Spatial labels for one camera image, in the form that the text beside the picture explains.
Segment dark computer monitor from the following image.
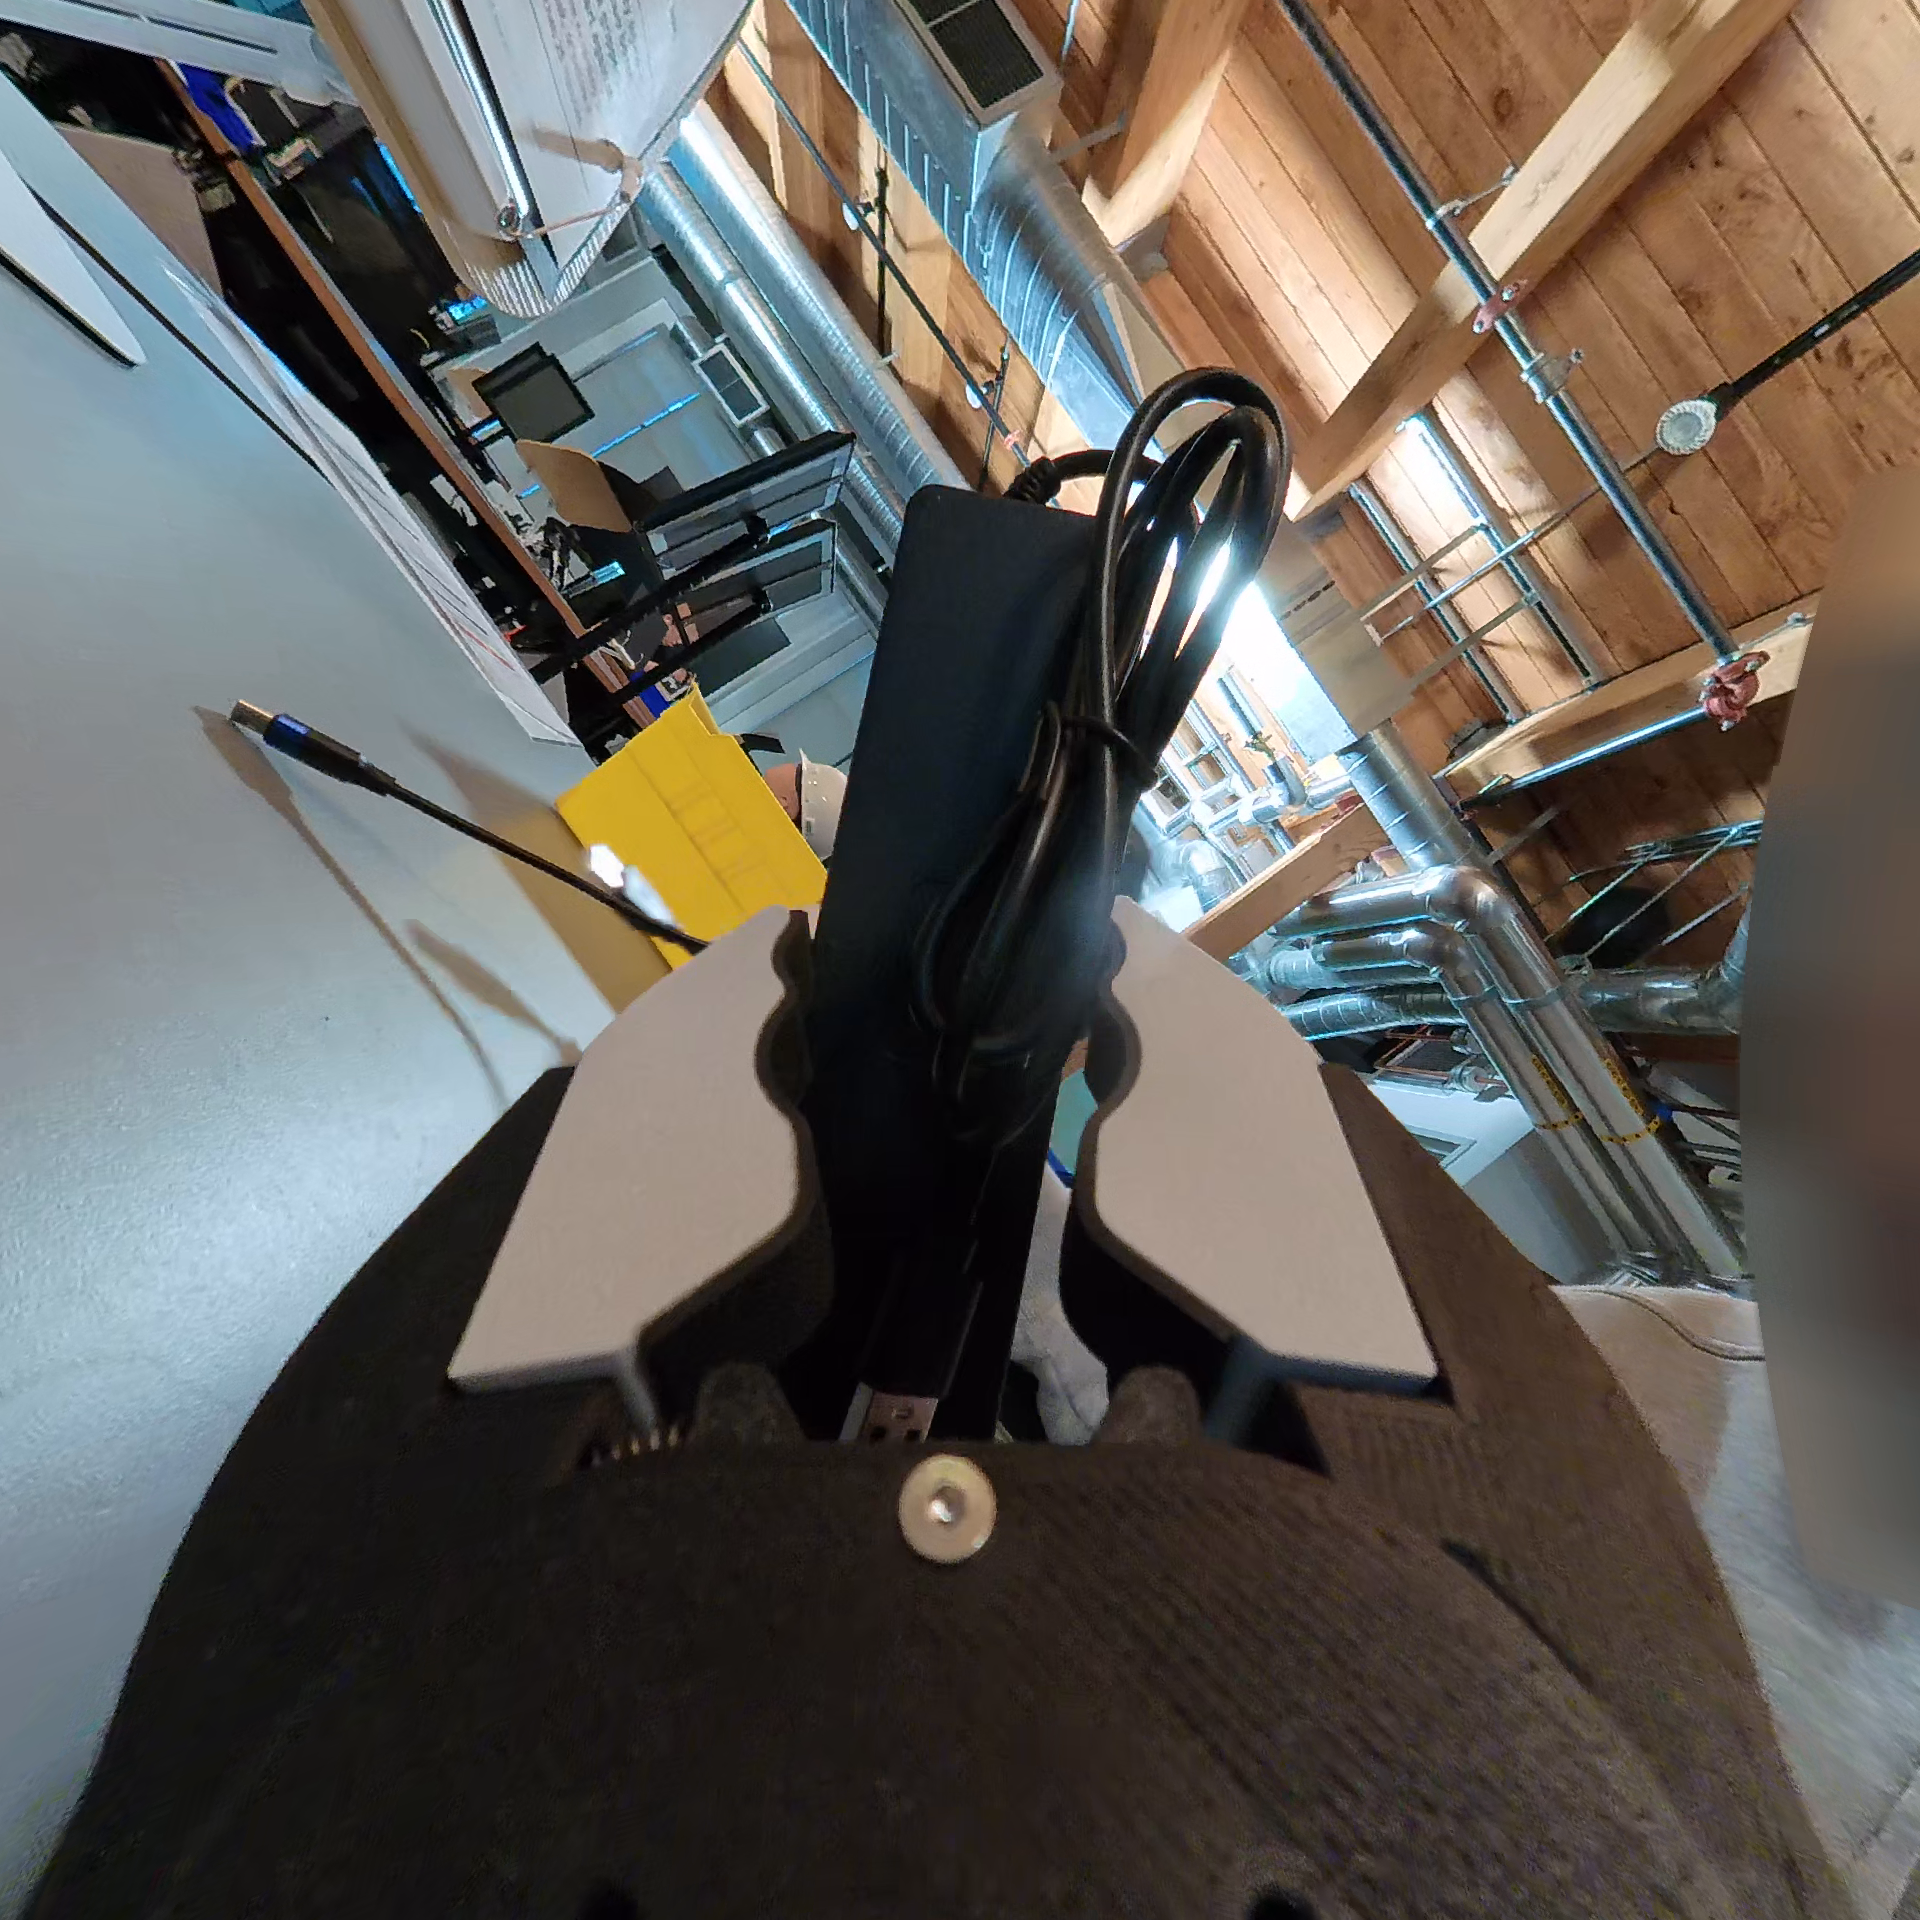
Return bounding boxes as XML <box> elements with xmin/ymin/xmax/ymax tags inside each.
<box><xmin>472</xmin><ymin>342</ymin><xmax>590</xmax><ymax>448</ymax></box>

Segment white tilted panel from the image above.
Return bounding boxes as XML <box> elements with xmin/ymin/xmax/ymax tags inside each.
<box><xmin>306</xmin><ymin>0</ymin><xmax>770</xmax><ymax>319</ymax></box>

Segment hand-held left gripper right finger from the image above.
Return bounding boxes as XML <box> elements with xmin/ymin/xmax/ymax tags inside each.
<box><xmin>1063</xmin><ymin>895</ymin><xmax>1442</xmax><ymax>1445</ymax></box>

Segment large silver pipes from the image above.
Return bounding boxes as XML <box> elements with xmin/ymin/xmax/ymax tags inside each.
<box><xmin>1246</xmin><ymin>862</ymin><xmax>1759</xmax><ymax>1277</ymax></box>

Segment yellow plastic bin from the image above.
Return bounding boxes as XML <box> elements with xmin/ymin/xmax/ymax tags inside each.
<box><xmin>556</xmin><ymin>681</ymin><xmax>833</xmax><ymax>980</ymax></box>

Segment white paper sheet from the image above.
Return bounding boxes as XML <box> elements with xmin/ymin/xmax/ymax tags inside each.
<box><xmin>192</xmin><ymin>268</ymin><xmax>590</xmax><ymax>748</ymax></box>

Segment black blue-ringed usb cable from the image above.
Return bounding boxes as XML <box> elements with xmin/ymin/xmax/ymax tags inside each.
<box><xmin>228</xmin><ymin>697</ymin><xmax>712</xmax><ymax>950</ymax></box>

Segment black metal rack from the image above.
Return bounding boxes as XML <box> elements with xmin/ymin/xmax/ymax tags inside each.
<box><xmin>568</xmin><ymin>432</ymin><xmax>864</xmax><ymax>707</ymax></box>

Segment white hard hat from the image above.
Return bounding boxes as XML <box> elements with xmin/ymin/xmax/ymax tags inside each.
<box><xmin>758</xmin><ymin>745</ymin><xmax>852</xmax><ymax>860</ymax></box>

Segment silver spiral air duct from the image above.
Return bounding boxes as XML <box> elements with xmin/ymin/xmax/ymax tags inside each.
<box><xmin>638</xmin><ymin>142</ymin><xmax>976</xmax><ymax>632</ymax></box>

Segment silver sprinkler pipe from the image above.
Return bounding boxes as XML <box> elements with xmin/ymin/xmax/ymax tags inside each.
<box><xmin>1276</xmin><ymin>0</ymin><xmax>1759</xmax><ymax>707</ymax></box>

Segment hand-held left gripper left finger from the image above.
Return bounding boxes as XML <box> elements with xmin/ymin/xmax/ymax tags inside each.
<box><xmin>447</xmin><ymin>904</ymin><xmax>840</xmax><ymax>1440</ymax></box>

